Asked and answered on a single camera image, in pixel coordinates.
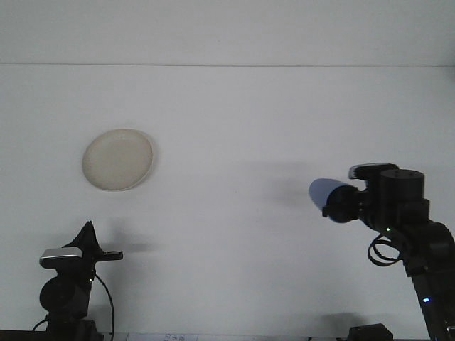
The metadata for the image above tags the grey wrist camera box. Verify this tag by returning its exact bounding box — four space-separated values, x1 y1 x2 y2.
39 247 84 270
348 162 400 180

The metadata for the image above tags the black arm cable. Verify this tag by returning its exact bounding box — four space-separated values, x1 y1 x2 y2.
368 234 402 267
92 273 117 337

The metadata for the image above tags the pale round plate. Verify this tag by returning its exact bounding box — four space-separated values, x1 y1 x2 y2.
82 128 154 192

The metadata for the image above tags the pale blue cup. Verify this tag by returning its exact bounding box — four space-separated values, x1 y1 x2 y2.
308 177 355 214

